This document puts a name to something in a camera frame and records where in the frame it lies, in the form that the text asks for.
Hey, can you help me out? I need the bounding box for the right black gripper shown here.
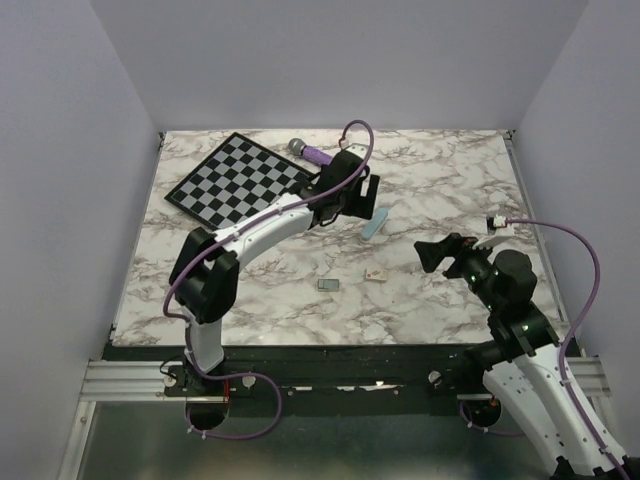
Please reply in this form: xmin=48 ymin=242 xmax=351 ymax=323
xmin=415 ymin=230 xmax=501 ymax=311

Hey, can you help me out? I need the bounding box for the light blue stapler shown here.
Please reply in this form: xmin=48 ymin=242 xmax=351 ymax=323
xmin=360 ymin=207 xmax=389 ymax=242

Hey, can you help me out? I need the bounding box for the white staple box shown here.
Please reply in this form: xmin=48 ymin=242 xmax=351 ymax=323
xmin=364 ymin=268 xmax=387 ymax=282

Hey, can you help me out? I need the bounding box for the grey staple tray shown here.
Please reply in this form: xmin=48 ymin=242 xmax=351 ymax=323
xmin=317 ymin=279 xmax=340 ymax=292

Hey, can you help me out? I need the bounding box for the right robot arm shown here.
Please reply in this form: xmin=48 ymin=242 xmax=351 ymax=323
xmin=414 ymin=233 xmax=639 ymax=479

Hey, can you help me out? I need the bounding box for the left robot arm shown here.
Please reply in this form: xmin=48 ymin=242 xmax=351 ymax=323
xmin=163 ymin=144 xmax=379 ymax=395

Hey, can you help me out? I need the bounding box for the purple glitter toy microphone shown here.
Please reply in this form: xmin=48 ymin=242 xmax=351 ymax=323
xmin=288 ymin=138 xmax=333 ymax=167

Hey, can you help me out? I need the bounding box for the black and silver chessboard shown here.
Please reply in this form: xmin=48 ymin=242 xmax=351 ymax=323
xmin=165 ymin=132 xmax=312 ymax=231

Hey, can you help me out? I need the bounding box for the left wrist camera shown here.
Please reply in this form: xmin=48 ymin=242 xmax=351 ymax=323
xmin=340 ymin=141 xmax=368 ymax=159

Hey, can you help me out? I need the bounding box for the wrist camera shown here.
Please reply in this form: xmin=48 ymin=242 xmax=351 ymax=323
xmin=473 ymin=215 xmax=515 ymax=250
xmin=340 ymin=141 xmax=368 ymax=159

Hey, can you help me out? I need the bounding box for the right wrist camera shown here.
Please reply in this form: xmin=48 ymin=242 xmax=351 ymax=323
xmin=473 ymin=215 xmax=515 ymax=250

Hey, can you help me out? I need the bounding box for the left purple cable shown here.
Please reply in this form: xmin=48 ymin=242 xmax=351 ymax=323
xmin=163 ymin=119 xmax=376 ymax=441

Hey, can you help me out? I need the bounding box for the purple cable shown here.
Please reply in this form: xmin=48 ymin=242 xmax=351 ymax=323
xmin=163 ymin=119 xmax=376 ymax=441
xmin=459 ymin=217 xmax=636 ymax=480

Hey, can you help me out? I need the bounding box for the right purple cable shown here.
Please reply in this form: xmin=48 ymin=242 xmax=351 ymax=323
xmin=459 ymin=217 xmax=636 ymax=480

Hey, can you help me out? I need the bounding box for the aluminium mounting rail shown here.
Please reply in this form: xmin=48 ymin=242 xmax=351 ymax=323
xmin=79 ymin=344 xmax=612 ymax=416

